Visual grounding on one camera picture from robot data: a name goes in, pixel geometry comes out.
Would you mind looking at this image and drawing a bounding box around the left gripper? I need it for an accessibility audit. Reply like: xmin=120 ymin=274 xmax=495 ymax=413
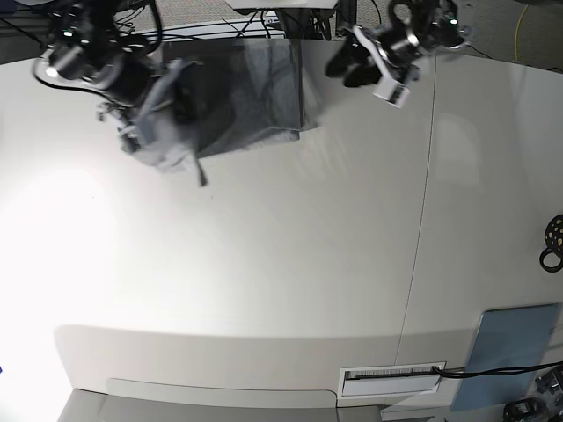
xmin=325 ymin=24 xmax=425 ymax=108

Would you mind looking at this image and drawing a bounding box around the white cable grommet slot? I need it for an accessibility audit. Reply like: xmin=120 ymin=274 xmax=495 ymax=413
xmin=337 ymin=361 xmax=446 ymax=399

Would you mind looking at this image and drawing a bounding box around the blue grey board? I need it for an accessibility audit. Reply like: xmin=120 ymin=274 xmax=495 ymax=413
xmin=450 ymin=303 xmax=560 ymax=412

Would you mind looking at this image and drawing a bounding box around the black desk cable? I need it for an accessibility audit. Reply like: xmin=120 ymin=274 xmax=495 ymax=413
xmin=431 ymin=360 xmax=563 ymax=380

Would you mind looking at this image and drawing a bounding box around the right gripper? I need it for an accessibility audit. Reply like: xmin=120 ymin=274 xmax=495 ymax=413
xmin=98 ymin=60 xmax=198 ymax=154

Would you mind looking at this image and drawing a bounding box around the black camera stand base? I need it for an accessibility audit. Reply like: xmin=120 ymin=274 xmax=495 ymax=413
xmin=225 ymin=0 xmax=357 ymax=40

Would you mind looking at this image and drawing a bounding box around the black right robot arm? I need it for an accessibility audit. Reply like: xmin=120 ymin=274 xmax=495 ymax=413
xmin=38 ymin=1 xmax=197 ymax=155

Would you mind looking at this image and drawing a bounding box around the grey T-shirt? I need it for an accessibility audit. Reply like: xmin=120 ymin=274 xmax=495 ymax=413
xmin=125 ymin=40 xmax=316 ymax=186

